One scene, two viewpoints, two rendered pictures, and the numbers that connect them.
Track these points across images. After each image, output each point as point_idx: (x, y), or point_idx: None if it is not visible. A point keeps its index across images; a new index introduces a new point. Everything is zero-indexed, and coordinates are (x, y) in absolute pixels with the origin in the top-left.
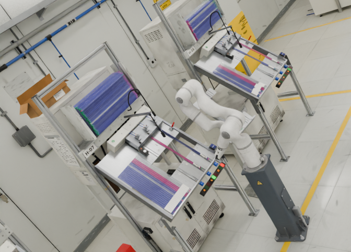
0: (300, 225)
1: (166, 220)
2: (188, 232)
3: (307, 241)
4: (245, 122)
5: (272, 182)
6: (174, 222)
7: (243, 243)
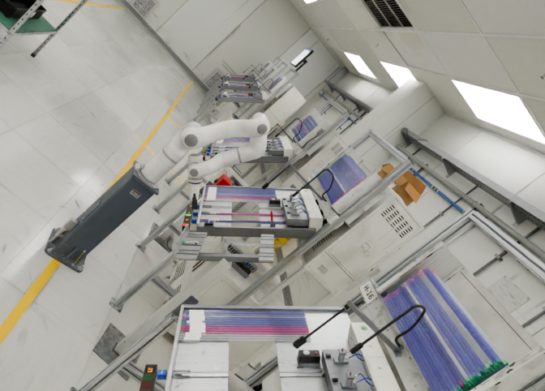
0: (59, 238)
1: (214, 236)
2: (187, 264)
3: (49, 225)
4: (183, 249)
5: (118, 181)
6: (205, 247)
7: (121, 269)
